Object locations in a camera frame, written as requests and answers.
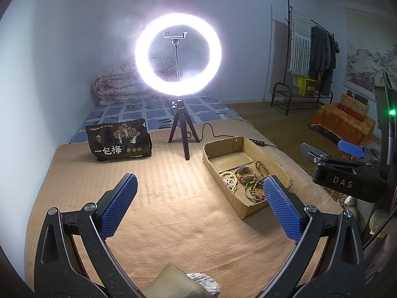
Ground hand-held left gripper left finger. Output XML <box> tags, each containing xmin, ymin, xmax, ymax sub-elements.
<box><xmin>33</xmin><ymin>173</ymin><xmax>146</xmax><ymax>298</ymax></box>

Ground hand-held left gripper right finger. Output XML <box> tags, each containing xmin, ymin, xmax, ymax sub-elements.
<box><xmin>257</xmin><ymin>175</ymin><xmax>366</xmax><ymax>298</ymax></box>

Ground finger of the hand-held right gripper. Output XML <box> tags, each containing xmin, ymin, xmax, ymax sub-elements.
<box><xmin>337</xmin><ymin>140</ymin><xmax>380</xmax><ymax>163</ymax></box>
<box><xmin>300</xmin><ymin>143</ymin><xmax>357</xmax><ymax>168</ymax></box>

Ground blue bangle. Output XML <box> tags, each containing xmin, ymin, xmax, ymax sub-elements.
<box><xmin>243</xmin><ymin>182</ymin><xmax>269</xmax><ymax>204</ymax></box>

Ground pearl necklace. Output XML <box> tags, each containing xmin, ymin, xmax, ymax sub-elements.
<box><xmin>225</xmin><ymin>175</ymin><xmax>239</xmax><ymax>193</ymax></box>

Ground cardboard box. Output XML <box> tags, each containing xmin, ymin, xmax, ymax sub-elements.
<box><xmin>202</xmin><ymin>136</ymin><xmax>294</xmax><ymax>219</ymax></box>

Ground person's right hand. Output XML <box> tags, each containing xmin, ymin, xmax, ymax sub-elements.
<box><xmin>369</xmin><ymin>209</ymin><xmax>392</xmax><ymax>234</ymax></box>

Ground person's left hand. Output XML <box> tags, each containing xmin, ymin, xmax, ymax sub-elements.
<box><xmin>146</xmin><ymin>262</ymin><xmax>222</xmax><ymax>298</ymax></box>

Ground orange cloth covered table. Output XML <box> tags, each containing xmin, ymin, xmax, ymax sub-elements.
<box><xmin>308</xmin><ymin>104</ymin><xmax>376</xmax><ymax>146</ymax></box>

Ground tan gift box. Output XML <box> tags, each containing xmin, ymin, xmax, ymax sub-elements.
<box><xmin>339</xmin><ymin>90</ymin><xmax>370</xmax><ymax>123</ymax></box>

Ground gold wristwatch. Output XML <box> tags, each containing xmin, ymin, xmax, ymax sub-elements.
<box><xmin>234</xmin><ymin>166</ymin><xmax>256</xmax><ymax>184</ymax></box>

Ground black printed bag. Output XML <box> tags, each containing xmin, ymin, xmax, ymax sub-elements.
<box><xmin>85</xmin><ymin>118</ymin><xmax>153</xmax><ymax>162</ymax></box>

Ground yellow crate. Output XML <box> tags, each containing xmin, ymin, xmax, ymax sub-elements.
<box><xmin>296</xmin><ymin>76</ymin><xmax>318</xmax><ymax>97</ymax></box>

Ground black tripod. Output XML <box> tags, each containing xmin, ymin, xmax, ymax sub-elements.
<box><xmin>168</xmin><ymin>98</ymin><xmax>200</xmax><ymax>161</ymax></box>

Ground blue checkered bed sheet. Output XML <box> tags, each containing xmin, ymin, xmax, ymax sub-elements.
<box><xmin>68</xmin><ymin>90</ymin><xmax>242</xmax><ymax>145</ymax></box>

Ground dark hanging clothes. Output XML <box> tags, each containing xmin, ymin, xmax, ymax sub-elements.
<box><xmin>308</xmin><ymin>26</ymin><xmax>340</xmax><ymax>95</ymax></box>

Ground striped towel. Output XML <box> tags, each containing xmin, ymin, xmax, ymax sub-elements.
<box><xmin>288</xmin><ymin>8</ymin><xmax>312</xmax><ymax>76</ymax></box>

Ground folded floral quilt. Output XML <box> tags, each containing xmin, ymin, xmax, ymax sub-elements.
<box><xmin>90</xmin><ymin>57</ymin><xmax>174</xmax><ymax>106</ymax></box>

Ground black clothes rack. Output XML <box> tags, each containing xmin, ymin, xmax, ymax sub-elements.
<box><xmin>271</xmin><ymin>0</ymin><xmax>338</xmax><ymax>117</ymax></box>

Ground phone holder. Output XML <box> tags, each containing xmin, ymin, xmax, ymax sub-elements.
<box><xmin>163</xmin><ymin>31</ymin><xmax>189</xmax><ymax>83</ymax></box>

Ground wooden bead bracelet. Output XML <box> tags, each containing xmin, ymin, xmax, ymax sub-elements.
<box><xmin>246</xmin><ymin>178</ymin><xmax>265</xmax><ymax>199</ymax></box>

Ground long wooden bead necklace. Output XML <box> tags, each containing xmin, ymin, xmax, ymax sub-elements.
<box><xmin>254</xmin><ymin>160</ymin><xmax>268</xmax><ymax>181</ymax></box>

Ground black power cable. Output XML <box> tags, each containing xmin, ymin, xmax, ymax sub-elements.
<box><xmin>197</xmin><ymin>123</ymin><xmax>287</xmax><ymax>149</ymax></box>

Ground landscape wall scroll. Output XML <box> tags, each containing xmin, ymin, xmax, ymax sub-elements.
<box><xmin>344</xmin><ymin>8</ymin><xmax>397</xmax><ymax>95</ymax></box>

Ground ring light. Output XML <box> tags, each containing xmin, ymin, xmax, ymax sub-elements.
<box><xmin>135</xmin><ymin>12</ymin><xmax>222</xmax><ymax>95</ymax></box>

